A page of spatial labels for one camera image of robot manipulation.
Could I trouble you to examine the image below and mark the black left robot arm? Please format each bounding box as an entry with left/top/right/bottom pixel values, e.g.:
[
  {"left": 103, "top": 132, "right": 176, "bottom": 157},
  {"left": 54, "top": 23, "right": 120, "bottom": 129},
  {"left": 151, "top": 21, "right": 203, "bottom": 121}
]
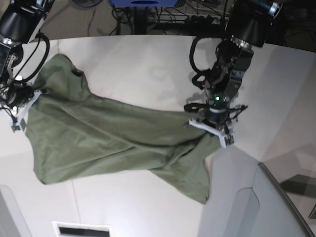
[{"left": 184, "top": 0, "right": 282, "bottom": 130}]

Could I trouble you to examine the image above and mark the grey table leg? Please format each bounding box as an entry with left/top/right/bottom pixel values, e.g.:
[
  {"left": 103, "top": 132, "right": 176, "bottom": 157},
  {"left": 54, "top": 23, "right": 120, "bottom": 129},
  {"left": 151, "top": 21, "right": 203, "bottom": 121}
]
[{"left": 133, "top": 6, "right": 150, "bottom": 35}]

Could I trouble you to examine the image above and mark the green t-shirt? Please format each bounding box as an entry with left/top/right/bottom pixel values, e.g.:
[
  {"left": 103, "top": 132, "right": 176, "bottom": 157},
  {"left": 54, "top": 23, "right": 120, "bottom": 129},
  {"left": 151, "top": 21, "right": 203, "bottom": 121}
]
[{"left": 25, "top": 54, "right": 220, "bottom": 204}]

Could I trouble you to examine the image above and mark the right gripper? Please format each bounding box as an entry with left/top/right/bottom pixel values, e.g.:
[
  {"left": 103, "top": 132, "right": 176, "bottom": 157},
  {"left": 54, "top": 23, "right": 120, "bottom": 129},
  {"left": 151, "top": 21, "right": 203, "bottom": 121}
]
[{"left": 0, "top": 82, "right": 34, "bottom": 110}]

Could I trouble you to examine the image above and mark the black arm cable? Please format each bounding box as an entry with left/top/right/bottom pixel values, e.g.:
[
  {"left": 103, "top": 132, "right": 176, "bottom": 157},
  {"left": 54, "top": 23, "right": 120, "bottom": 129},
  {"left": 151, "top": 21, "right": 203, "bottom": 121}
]
[
  {"left": 189, "top": 36, "right": 223, "bottom": 89},
  {"left": 9, "top": 32, "right": 50, "bottom": 84}
]

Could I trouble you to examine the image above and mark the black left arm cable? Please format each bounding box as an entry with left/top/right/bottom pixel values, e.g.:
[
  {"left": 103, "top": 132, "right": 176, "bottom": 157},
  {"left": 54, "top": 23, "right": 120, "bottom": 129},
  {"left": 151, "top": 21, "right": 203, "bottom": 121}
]
[{"left": 189, "top": 36, "right": 223, "bottom": 89}]

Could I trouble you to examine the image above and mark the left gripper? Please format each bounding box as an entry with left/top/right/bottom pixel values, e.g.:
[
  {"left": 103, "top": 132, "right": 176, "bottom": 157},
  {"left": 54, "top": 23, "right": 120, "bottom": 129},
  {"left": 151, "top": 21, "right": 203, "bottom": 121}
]
[{"left": 184, "top": 88, "right": 249, "bottom": 131}]

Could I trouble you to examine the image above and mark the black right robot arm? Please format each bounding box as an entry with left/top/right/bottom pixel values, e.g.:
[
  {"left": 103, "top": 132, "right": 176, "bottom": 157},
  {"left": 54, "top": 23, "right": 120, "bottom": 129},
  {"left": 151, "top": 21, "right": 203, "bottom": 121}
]
[{"left": 0, "top": 0, "right": 54, "bottom": 109}]

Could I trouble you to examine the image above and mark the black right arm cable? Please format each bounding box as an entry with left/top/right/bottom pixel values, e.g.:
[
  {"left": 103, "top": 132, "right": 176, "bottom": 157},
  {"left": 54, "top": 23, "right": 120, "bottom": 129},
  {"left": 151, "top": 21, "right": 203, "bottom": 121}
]
[{"left": 9, "top": 32, "right": 50, "bottom": 84}]

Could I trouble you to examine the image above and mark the black power strip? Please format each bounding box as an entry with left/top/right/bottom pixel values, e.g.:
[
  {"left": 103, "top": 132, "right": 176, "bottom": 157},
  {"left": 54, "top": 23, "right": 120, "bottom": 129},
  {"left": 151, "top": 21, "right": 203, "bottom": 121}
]
[{"left": 158, "top": 13, "right": 220, "bottom": 24}]

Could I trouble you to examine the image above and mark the blue plastic bin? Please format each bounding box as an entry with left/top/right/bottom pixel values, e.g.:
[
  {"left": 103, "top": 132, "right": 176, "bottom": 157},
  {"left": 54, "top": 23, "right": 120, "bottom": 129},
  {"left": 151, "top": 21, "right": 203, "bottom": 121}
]
[{"left": 110, "top": 0, "right": 177, "bottom": 7}]

